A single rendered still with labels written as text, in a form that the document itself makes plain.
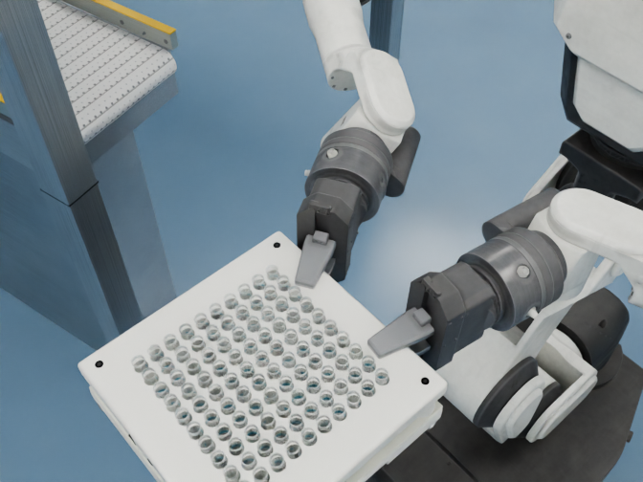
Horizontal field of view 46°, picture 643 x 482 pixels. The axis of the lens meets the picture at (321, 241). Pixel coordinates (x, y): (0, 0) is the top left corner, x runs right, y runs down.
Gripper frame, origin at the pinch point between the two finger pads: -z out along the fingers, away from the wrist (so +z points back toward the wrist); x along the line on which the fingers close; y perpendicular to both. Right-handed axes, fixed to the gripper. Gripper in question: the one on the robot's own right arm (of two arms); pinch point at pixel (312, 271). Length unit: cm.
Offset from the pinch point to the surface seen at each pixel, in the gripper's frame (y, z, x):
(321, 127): 37, 134, 104
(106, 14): 54, 54, 15
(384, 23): 15, 110, 44
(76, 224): 42, 16, 25
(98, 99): 47, 35, 17
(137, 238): 54, 45, 66
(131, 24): 49, 52, 14
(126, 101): 43, 38, 19
